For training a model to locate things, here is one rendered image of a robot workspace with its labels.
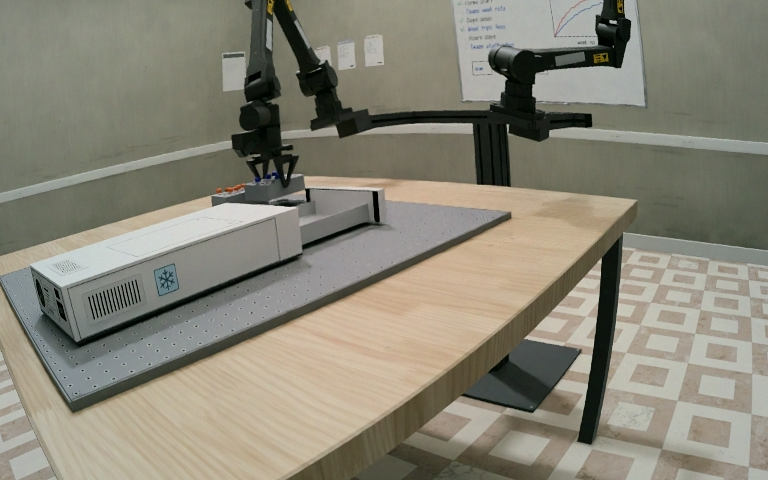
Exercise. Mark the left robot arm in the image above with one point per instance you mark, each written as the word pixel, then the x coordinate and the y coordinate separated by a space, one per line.
pixel 523 64

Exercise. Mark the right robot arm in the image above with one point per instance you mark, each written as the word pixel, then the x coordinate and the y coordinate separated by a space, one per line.
pixel 255 114

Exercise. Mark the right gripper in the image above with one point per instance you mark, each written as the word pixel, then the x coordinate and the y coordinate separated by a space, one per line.
pixel 274 153

